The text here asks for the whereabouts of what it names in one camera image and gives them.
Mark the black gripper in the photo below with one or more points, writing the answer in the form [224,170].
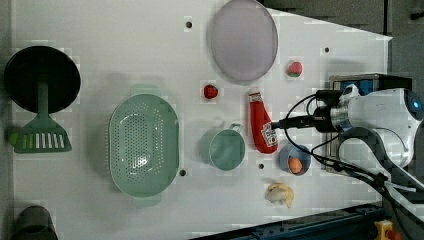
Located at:
[320,119]

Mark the yellow red emergency button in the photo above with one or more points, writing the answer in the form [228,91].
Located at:
[385,231]

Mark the green oval strainer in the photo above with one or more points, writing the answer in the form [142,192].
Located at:
[143,136]

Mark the dark grey cylinder cup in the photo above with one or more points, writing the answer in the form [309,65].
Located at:
[34,223]

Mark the orange toy fruit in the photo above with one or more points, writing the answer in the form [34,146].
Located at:
[295,165]

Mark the green slotted spatula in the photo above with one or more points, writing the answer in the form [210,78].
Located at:
[42,134]

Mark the lilac round plate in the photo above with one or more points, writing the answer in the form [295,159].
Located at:
[244,40]

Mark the black round pan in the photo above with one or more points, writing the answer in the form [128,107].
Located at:
[42,64]

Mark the yellow toy banana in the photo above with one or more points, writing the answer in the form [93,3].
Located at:
[280,193]

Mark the red toy strawberry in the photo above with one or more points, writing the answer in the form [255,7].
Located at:
[210,91]

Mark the blue bowl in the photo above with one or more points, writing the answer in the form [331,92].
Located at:
[301,152]

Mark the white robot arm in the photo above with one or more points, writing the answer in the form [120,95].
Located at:
[396,174]

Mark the red ketchup bottle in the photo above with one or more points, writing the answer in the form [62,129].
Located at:
[265,138]

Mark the green mug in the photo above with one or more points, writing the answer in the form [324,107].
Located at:
[223,148]

